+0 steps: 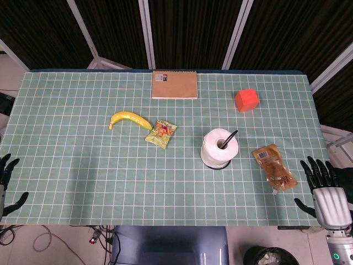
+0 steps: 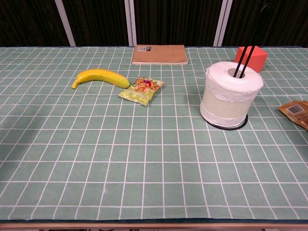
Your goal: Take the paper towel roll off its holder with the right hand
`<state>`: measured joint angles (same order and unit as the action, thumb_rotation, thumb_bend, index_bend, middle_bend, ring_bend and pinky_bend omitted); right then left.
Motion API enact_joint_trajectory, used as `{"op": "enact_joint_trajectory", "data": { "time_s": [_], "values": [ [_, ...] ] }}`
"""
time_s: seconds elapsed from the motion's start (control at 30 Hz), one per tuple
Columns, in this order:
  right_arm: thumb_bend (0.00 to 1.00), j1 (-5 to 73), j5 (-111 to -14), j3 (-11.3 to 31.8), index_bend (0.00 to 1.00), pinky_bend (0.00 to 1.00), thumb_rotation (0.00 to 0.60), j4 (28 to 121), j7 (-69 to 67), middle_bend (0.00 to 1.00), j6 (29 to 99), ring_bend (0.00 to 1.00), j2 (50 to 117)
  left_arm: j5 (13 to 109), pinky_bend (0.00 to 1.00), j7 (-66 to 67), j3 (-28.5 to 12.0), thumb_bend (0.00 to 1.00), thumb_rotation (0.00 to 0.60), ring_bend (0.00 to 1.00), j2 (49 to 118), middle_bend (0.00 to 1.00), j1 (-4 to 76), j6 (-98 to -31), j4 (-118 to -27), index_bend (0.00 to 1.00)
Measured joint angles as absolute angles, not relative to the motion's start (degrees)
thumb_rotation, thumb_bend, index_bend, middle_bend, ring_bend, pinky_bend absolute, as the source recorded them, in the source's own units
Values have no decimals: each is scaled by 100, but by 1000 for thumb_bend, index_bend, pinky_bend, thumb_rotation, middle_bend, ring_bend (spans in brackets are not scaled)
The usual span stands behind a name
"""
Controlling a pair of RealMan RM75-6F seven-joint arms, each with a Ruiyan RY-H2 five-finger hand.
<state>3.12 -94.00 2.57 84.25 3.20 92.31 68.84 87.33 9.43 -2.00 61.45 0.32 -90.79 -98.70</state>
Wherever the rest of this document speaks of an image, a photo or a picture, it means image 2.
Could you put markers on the brown paper envelope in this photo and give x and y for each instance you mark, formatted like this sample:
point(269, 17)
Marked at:
point(160, 55)

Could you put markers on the grey metal frame post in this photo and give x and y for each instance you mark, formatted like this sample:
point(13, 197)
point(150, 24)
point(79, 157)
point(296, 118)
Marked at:
point(131, 21)
point(222, 21)
point(65, 21)

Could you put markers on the green white grid tablecloth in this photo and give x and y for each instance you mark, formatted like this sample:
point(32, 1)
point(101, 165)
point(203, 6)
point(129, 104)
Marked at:
point(120, 156)

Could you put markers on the red foam cube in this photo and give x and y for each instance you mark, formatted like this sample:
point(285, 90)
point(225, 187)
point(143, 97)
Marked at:
point(258, 59)

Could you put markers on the white paper towel roll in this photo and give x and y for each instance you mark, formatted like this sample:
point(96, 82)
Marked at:
point(226, 103)

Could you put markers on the brown barcode packet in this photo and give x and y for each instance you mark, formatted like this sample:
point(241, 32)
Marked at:
point(297, 111)

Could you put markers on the green snack packet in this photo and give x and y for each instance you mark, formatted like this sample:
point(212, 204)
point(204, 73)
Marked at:
point(142, 89)

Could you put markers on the yellow banana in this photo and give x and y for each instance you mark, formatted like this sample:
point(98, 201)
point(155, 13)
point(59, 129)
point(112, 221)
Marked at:
point(101, 75)

